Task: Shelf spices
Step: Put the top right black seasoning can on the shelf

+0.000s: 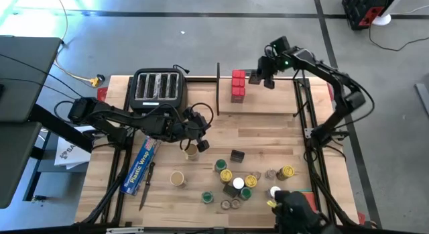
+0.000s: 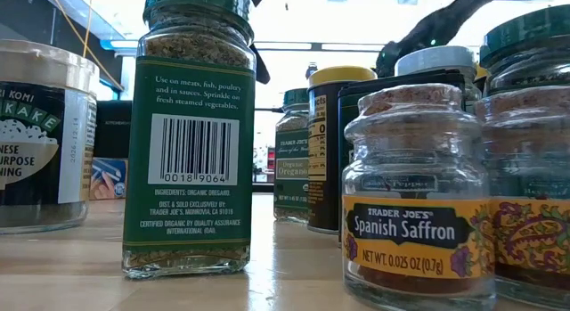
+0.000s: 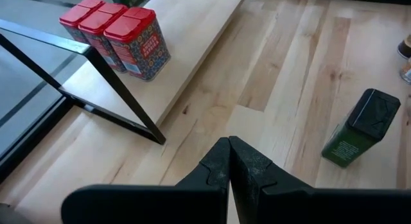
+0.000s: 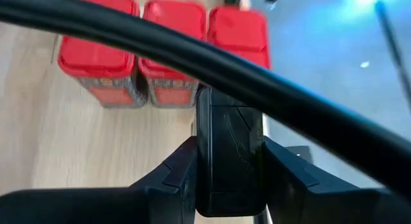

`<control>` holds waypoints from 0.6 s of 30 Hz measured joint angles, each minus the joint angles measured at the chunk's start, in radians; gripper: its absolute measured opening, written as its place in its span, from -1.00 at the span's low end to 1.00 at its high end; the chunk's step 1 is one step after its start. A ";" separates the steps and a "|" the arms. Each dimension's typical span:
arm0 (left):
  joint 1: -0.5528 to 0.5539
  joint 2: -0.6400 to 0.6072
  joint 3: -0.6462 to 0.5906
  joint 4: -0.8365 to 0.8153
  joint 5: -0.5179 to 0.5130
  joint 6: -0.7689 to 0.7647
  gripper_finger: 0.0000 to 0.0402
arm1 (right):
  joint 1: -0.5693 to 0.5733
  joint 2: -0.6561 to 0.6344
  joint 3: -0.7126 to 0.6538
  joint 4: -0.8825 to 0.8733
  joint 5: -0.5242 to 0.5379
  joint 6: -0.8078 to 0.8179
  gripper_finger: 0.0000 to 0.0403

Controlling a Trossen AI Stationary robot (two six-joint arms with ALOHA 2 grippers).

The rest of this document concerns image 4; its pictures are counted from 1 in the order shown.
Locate wooden shelf black metal ends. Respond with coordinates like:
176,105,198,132
0,0,270,224

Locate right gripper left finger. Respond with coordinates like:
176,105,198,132
0,136,197,224

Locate black spice tin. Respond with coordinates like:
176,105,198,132
195,87,268,218

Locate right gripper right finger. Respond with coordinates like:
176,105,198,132
263,136,411,224

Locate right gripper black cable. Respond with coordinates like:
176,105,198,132
0,0,411,201

